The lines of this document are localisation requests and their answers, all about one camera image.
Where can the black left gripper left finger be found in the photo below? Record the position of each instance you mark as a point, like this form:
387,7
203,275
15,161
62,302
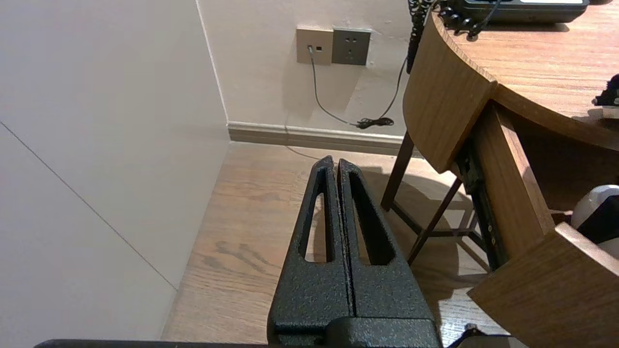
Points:
314,290

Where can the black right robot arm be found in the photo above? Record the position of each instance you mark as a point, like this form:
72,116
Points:
611,92

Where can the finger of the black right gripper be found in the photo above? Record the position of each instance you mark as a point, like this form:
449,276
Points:
604,222

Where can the white round lidded jar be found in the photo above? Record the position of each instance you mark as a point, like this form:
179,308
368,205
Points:
592,203

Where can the grey wall power socket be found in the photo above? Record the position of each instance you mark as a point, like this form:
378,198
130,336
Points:
351,47

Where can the curved wooden table drawer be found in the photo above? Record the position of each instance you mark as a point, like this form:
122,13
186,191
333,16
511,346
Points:
512,193

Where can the grey wall baseboard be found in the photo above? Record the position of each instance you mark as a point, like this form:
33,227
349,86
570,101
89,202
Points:
314,136

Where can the thin grey phone line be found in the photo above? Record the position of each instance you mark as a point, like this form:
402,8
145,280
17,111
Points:
375,123

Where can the round wooden side table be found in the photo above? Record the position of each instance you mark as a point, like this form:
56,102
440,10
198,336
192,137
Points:
556,72

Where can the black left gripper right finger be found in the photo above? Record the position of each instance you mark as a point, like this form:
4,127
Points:
387,290

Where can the beige wall jack plate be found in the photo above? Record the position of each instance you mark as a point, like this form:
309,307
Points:
315,38

